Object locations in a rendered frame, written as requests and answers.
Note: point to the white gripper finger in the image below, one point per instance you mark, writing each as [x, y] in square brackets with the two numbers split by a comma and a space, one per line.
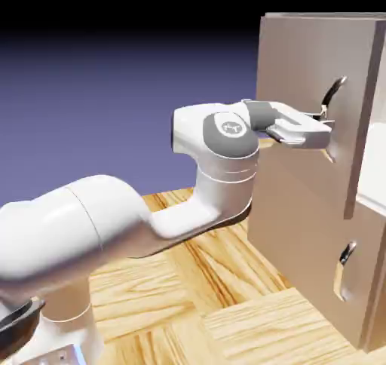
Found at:
[324, 111]
[327, 121]

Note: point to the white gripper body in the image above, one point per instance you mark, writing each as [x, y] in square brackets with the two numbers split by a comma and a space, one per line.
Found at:
[316, 134]

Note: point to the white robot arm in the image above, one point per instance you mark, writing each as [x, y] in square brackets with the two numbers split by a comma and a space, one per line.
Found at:
[99, 220]

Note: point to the tan wooden cabinet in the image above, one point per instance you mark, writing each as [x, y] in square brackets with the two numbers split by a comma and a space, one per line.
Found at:
[301, 250]

